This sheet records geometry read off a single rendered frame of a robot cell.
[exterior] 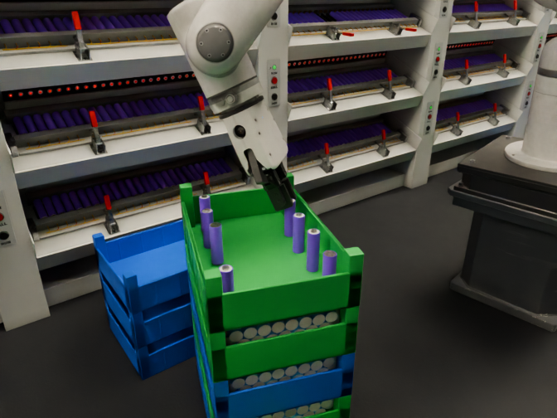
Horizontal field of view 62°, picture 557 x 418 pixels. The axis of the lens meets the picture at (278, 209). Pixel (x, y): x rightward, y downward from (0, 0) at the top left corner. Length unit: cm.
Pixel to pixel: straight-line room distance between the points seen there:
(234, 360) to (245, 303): 9
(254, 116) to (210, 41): 14
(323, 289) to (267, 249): 18
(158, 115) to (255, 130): 57
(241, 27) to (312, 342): 41
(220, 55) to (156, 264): 56
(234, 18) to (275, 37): 67
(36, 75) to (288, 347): 73
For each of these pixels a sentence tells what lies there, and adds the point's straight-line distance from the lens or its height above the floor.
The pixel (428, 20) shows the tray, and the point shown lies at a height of 60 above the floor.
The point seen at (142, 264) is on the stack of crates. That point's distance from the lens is 105.
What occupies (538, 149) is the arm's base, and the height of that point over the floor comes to 38.
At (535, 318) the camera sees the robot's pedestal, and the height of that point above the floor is 2.
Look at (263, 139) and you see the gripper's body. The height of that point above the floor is 50.
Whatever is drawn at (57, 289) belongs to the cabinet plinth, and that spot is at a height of 4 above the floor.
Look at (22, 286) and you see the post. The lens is 120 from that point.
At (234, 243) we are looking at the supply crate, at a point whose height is 32.
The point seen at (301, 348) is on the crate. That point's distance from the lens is 65.
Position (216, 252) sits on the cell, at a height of 35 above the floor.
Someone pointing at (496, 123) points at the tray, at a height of 17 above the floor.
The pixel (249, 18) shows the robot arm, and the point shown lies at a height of 67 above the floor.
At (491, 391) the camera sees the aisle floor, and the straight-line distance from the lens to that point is 105.
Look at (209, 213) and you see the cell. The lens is 73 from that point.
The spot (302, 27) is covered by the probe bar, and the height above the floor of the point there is 60.
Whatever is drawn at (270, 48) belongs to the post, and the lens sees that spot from 128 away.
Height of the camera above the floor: 70
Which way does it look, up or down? 25 degrees down
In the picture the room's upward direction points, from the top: straight up
